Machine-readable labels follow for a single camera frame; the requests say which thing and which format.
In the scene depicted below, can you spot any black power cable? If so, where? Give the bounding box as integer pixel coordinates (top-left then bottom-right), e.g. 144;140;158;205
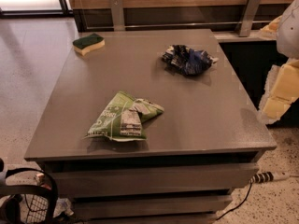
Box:
215;181;254;221

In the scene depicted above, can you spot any right metal bracket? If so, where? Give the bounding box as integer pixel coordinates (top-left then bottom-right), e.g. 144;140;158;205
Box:
238;0;261;37

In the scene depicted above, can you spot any green and yellow sponge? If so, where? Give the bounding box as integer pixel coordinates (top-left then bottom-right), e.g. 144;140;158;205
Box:
73;33;105;56

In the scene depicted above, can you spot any wooden counter panel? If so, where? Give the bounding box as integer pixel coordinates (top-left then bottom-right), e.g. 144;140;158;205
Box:
69;0;293;32

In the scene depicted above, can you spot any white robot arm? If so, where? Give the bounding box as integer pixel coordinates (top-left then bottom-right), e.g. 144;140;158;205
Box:
258;0;299;124

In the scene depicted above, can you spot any black wire basket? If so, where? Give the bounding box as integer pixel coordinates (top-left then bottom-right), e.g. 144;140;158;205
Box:
0;168;58;224

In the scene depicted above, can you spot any left metal bracket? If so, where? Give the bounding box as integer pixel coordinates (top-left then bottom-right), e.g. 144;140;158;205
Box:
109;0;125;31

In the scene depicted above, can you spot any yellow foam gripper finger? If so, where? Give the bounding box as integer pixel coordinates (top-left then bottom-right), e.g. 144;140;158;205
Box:
258;59;299;124
259;16;282;38

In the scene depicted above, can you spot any lower grey drawer front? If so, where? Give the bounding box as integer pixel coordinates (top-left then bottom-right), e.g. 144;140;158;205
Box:
74;195;232;218

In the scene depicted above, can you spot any upper grey drawer front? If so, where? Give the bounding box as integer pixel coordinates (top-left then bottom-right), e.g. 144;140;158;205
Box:
52;163;258;198

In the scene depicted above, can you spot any blue crumpled chip bag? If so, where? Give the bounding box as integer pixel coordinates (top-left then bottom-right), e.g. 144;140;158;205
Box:
162;45;219;77

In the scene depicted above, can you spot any grey drawer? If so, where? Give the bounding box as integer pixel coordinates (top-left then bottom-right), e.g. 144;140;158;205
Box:
52;163;258;198
74;195;232;218

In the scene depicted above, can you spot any green jalapeno chip bag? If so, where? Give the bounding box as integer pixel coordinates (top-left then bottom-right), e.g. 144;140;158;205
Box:
86;91;164;142

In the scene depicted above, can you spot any metal bracket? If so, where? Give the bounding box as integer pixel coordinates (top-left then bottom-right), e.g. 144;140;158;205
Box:
109;0;125;31
238;0;261;37

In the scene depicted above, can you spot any grey drawer cabinet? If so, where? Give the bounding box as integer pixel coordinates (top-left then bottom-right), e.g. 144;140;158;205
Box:
25;30;276;224

